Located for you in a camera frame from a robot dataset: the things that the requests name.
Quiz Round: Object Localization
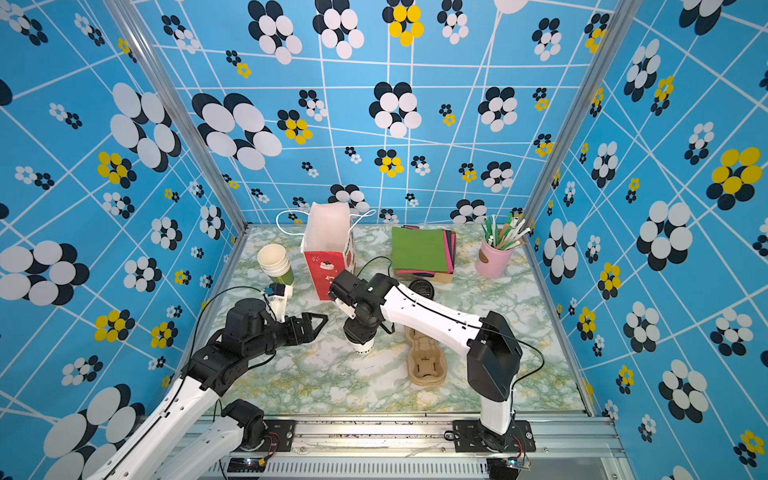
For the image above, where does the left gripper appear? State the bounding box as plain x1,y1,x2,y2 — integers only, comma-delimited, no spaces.
246,311,329,362

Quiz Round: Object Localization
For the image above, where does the white paper cup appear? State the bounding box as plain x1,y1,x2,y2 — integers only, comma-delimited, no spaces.
351,338,375,354

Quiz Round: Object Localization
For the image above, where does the red white paper bag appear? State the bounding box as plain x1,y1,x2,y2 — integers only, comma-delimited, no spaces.
301,202,356,301

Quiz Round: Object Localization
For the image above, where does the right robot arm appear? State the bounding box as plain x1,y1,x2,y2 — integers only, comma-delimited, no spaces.
328,270,529,456

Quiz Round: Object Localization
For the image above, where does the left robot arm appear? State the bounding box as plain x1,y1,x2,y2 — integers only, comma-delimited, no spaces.
91,298,328,479

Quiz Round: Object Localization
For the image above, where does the black cup lid stack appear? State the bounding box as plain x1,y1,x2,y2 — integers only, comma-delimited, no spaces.
408,278,435,300

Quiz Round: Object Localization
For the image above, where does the colourful napkin stack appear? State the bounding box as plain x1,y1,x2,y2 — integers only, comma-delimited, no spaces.
391,227,456,283

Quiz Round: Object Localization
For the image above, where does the green paper cup stack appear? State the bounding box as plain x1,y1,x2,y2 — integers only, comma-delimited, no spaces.
257,243,294,285

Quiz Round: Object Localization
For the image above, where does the brown pulp cup carrier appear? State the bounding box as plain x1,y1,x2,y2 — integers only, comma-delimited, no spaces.
406,327,448,387

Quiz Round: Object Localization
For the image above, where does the pink straw holder cup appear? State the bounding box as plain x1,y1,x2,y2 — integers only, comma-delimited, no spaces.
475,241,512,279

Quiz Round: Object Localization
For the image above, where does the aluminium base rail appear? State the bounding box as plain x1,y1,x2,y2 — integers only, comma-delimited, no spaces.
155,413,625,480

